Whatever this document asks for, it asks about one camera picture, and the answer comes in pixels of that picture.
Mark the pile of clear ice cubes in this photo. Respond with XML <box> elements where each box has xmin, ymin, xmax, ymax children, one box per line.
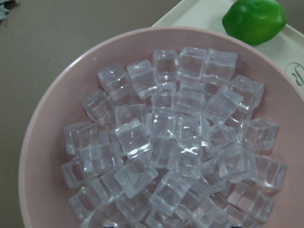
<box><xmin>61</xmin><ymin>47</ymin><xmax>287</xmax><ymax>228</ymax></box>

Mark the pink bowl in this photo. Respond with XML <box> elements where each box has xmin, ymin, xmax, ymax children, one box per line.
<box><xmin>19</xmin><ymin>27</ymin><xmax>304</xmax><ymax>228</ymax></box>

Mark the green lime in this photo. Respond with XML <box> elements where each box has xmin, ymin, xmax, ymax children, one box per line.
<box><xmin>222</xmin><ymin>0</ymin><xmax>287</xmax><ymax>45</ymax></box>

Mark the cream rabbit tray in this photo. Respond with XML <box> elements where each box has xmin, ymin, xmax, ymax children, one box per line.
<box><xmin>153</xmin><ymin>0</ymin><xmax>304</xmax><ymax>91</ymax></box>

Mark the grey and purple cloth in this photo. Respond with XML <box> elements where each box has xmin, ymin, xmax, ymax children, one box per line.
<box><xmin>0</xmin><ymin>0</ymin><xmax>20</xmax><ymax>22</ymax></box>

